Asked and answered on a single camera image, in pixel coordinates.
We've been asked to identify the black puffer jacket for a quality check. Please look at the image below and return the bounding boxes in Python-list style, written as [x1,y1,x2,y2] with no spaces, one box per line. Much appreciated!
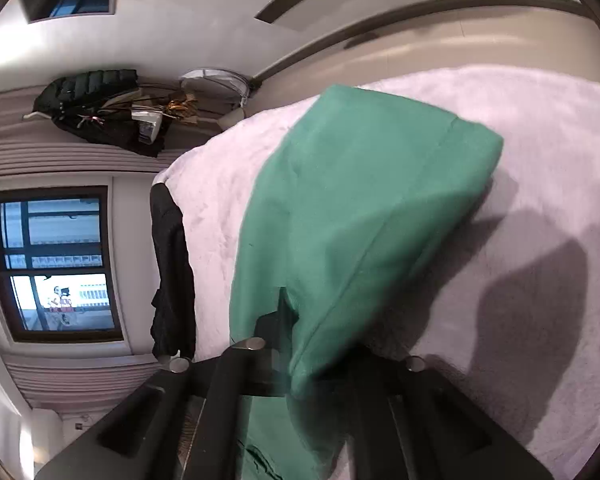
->
[32,68,168,158]

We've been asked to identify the white textured blanket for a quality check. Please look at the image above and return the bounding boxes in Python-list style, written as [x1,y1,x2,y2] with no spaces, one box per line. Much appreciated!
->
[152,66,600,480]

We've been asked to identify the white round fan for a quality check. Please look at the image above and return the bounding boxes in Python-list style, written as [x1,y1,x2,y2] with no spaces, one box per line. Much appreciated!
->
[179,67,253,104]

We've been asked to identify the black cloth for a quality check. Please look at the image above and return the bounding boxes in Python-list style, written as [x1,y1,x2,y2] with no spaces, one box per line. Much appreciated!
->
[149,184,197,362]

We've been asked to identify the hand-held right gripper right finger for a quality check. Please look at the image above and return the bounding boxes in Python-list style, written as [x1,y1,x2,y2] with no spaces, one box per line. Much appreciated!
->
[330,354,557,480]

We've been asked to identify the large dark-framed window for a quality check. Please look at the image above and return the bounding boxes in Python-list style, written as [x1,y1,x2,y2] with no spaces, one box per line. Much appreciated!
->
[0,186,125,345]

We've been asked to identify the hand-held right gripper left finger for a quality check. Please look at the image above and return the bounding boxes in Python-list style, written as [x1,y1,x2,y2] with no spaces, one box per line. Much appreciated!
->
[35,286,302,480]

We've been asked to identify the green garment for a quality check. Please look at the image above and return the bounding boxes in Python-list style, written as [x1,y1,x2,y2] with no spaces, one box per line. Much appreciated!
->
[228,84,504,480]

